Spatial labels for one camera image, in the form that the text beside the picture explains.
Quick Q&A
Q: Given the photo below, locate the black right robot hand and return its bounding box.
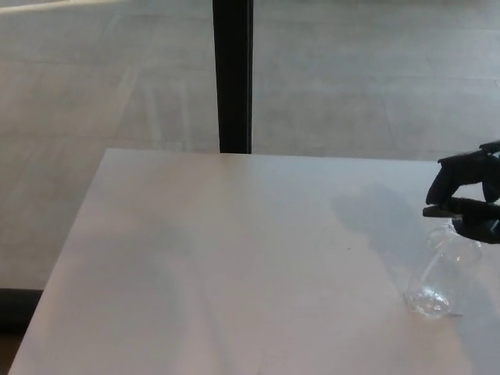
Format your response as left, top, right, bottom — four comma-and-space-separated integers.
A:
422, 140, 500, 227

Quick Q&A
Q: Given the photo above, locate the black spray trigger lid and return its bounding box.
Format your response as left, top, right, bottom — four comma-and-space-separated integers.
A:
448, 218, 500, 247

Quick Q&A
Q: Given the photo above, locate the clear plastic spray bottle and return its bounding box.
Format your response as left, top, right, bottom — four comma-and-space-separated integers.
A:
403, 224, 484, 317

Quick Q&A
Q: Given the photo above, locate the black baseboard strip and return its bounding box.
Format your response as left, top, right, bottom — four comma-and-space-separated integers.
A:
0, 287, 45, 336

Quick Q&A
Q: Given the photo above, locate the black vertical window post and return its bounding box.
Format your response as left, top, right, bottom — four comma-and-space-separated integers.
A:
212, 0, 255, 154

